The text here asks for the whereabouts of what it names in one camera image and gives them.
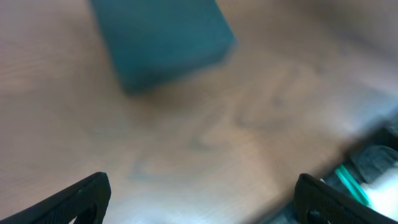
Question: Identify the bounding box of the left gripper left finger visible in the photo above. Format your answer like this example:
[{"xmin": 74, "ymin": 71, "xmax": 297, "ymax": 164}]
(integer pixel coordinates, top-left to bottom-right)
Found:
[{"xmin": 1, "ymin": 172, "xmax": 111, "ymax": 224}]

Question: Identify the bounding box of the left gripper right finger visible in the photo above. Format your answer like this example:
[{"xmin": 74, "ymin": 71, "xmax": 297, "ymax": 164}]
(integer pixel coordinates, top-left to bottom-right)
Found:
[{"xmin": 294, "ymin": 174, "xmax": 397, "ymax": 224}]

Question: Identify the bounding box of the black gift box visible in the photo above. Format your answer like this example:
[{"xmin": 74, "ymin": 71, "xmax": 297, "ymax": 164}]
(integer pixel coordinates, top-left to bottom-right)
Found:
[{"xmin": 90, "ymin": 0, "xmax": 236, "ymax": 95}]

